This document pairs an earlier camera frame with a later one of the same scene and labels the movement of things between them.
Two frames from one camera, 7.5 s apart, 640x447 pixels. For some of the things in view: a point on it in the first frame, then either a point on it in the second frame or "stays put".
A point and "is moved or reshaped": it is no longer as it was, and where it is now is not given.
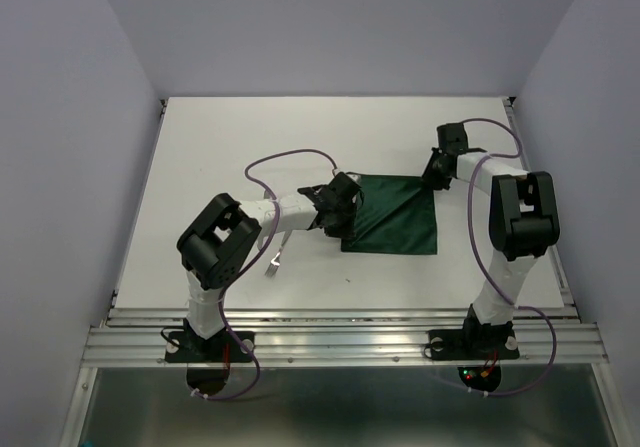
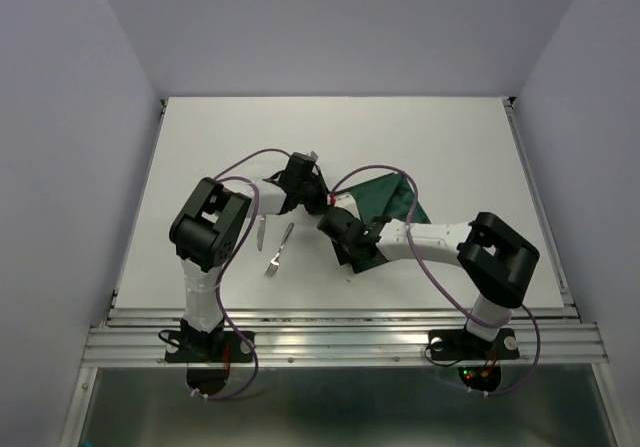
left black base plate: (189, 347) stays put
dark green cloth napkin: (396, 215) is moved or reshaped
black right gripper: (428, 175) → (342, 254)
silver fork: (275, 262) stays put
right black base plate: (472, 344) stays put
